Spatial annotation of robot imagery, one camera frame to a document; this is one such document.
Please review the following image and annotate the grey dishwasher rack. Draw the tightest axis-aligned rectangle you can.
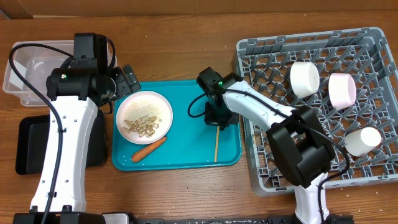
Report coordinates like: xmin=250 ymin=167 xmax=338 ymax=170
xmin=231 ymin=27 xmax=397 ymax=188

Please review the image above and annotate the wooden chopstick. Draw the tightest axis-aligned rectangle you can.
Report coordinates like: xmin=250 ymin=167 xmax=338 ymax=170
xmin=214 ymin=126 xmax=220 ymax=163

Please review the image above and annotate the black plastic bin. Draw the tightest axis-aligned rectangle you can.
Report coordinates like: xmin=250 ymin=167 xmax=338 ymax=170
xmin=15 ymin=113 xmax=107 ymax=175

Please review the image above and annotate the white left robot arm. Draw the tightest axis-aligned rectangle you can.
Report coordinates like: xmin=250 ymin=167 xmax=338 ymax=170
xmin=9 ymin=33 xmax=141 ymax=224

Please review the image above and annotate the clear plastic bin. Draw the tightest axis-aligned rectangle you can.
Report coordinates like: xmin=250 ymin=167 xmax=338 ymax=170
xmin=2 ymin=47 xmax=68 ymax=107

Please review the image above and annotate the white plate with food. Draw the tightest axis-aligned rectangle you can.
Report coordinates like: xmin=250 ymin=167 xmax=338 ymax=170
xmin=116 ymin=91 xmax=173 ymax=144

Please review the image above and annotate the pale green bowl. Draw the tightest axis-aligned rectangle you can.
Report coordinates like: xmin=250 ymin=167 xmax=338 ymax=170
xmin=290 ymin=62 xmax=320 ymax=98

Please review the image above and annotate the white cup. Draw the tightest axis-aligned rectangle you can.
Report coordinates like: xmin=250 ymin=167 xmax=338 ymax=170
xmin=345 ymin=127 xmax=382 ymax=157

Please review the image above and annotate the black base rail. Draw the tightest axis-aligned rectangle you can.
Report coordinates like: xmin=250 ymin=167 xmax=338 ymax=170
xmin=123 ymin=203 xmax=354 ymax=224

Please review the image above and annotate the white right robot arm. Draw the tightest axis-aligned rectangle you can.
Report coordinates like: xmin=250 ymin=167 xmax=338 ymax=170
xmin=197 ymin=67 xmax=354 ymax=223

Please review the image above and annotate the orange carrot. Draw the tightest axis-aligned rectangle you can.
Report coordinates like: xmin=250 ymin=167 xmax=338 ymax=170
xmin=131 ymin=136 xmax=167 ymax=163

